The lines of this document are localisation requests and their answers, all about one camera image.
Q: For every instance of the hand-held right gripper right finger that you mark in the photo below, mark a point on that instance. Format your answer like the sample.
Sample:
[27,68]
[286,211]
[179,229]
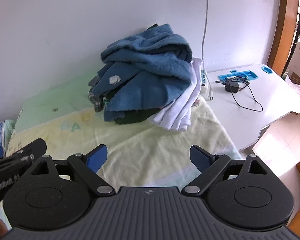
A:
[200,158]

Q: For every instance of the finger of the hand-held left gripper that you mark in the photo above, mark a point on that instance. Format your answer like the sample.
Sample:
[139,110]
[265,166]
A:
[32,148]

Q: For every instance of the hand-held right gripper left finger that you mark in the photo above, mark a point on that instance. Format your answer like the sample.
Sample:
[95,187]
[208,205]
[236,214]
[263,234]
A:
[97,158]

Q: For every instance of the blue towel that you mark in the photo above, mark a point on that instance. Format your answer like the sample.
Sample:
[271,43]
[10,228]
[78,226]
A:
[145,90]

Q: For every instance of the light green cloth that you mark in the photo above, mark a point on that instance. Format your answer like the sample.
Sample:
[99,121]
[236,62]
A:
[8,130]

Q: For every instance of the yellow green printed bedsheet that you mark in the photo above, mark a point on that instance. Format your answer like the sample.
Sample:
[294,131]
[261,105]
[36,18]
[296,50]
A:
[140,150]

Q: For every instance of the white shirt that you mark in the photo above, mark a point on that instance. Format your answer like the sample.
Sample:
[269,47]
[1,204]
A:
[180,110]

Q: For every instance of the dark green shirt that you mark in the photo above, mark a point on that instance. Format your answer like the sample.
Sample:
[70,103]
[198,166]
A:
[135,118]

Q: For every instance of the grey striped knit sweater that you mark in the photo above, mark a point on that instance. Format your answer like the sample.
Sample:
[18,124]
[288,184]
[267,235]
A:
[97,103]

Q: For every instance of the white plug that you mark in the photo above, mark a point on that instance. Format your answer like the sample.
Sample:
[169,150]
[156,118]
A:
[210,95]

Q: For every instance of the black power adapter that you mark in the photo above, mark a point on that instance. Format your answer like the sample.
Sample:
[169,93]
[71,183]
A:
[231,87]

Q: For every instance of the white power strip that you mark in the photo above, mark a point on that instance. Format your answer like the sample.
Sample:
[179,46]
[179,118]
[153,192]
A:
[203,78]

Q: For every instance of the white desk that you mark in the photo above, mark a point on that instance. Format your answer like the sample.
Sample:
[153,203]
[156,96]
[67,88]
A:
[265,97]

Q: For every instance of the blue plastic tray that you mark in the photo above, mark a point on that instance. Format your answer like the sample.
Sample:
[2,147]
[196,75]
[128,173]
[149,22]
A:
[250,76]

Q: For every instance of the blue round dish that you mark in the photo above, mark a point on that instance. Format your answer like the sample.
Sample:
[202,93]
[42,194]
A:
[267,69]

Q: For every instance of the white crumpled paper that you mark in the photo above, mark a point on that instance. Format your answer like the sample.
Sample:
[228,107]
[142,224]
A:
[293,86]

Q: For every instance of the black pipe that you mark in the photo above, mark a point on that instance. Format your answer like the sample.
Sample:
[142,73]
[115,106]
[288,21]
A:
[298,17]

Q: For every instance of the wooden door frame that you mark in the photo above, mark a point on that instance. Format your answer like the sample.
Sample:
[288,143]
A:
[282,30]

